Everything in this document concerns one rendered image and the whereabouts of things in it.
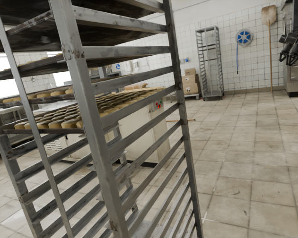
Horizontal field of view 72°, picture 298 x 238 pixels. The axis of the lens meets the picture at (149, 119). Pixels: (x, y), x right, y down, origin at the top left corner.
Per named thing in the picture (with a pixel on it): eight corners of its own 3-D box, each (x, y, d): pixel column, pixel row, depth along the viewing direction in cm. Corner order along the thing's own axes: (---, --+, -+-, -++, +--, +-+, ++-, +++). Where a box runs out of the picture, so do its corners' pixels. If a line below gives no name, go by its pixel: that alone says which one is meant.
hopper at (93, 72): (69, 80, 250) (66, 69, 247) (100, 74, 296) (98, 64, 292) (85, 77, 235) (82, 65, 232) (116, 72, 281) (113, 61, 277)
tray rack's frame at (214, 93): (206, 95, 601) (199, 31, 557) (224, 93, 578) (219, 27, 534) (202, 100, 547) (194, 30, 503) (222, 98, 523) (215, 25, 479)
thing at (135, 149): (114, 164, 273) (98, 99, 250) (129, 153, 300) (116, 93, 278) (160, 170, 235) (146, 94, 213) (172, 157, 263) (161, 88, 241)
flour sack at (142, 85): (123, 91, 650) (122, 86, 646) (129, 89, 687) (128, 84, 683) (143, 89, 621) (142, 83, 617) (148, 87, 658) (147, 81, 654)
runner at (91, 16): (163, 34, 97) (162, 27, 96) (169, 32, 95) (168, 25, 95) (45, 20, 43) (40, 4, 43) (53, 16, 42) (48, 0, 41)
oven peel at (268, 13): (264, 93, 513) (261, 7, 485) (264, 93, 517) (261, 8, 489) (278, 92, 498) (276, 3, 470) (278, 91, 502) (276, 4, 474)
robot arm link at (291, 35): (311, 28, 140) (309, 28, 147) (293, 24, 144) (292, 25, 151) (302, 45, 145) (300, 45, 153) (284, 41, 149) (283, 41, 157)
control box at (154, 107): (151, 111, 223) (149, 98, 219) (161, 105, 242) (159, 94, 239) (154, 110, 221) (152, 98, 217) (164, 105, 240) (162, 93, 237)
